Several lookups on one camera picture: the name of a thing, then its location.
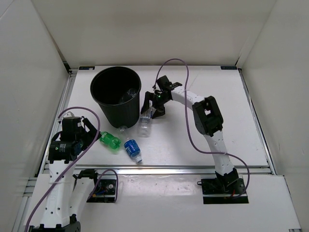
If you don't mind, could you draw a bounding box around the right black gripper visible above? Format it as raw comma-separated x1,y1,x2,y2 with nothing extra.
141,91,170,119

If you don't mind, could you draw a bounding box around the green soda bottle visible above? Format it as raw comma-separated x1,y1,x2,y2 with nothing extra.
99,131,121,154

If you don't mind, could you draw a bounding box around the clear bottle white label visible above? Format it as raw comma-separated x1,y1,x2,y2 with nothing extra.
138,107,153,138

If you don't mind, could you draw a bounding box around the clear bottle blue cap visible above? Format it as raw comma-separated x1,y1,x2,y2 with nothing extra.
118,88,138,104

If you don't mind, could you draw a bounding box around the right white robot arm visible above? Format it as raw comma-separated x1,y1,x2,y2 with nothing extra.
141,76,239,193

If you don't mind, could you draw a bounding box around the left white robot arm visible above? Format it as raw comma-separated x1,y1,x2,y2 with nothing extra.
25,116,101,232

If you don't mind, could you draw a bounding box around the black plastic bin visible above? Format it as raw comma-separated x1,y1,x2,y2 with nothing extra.
90,66,141,128

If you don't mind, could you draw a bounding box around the clear crushed bottle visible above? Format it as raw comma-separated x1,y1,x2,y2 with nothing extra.
117,126,128,134

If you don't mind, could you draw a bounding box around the blue label water bottle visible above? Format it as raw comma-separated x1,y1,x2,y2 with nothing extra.
124,139,142,163

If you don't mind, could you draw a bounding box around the left blue label sticker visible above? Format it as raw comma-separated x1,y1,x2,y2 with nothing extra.
79,66,95,71

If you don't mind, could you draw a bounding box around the blue label sticker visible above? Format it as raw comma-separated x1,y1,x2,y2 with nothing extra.
79,66,95,71
220,66,237,70

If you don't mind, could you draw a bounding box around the right blue label sticker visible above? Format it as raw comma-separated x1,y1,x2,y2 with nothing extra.
220,66,237,70

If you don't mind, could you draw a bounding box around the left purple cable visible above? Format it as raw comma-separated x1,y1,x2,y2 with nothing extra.
25,106,119,232

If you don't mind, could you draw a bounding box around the front aluminium rail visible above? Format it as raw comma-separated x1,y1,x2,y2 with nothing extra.
39,163,275,175

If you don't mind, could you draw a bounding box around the aluminium rail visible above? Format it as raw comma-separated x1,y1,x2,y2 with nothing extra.
39,163,275,175
34,70,77,177
238,68,277,175

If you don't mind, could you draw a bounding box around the left aluminium rail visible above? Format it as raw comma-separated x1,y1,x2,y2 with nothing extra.
34,70,77,177

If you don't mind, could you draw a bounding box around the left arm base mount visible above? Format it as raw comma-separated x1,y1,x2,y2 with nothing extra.
87,177,118,203

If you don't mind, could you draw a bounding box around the right aluminium rail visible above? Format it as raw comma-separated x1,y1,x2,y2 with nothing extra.
238,68,277,175

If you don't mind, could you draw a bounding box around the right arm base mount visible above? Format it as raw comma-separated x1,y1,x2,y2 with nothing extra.
197,178,249,204

